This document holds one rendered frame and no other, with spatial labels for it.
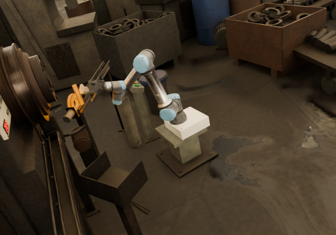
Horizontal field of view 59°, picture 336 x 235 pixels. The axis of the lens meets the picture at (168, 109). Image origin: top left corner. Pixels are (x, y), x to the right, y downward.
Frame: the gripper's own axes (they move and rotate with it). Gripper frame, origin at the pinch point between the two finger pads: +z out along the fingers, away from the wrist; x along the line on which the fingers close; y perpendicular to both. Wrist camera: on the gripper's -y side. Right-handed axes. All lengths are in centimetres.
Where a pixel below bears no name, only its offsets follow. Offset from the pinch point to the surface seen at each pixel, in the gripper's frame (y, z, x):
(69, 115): -18.3, 6.8, -2.9
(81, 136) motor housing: -32.9, 0.2, 6.4
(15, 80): 27, 35, 53
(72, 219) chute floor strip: -31, 18, 93
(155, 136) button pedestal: -65, -74, -32
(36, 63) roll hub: 32, 24, 40
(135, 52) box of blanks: -9, -98, -165
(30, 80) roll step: 26, 28, 51
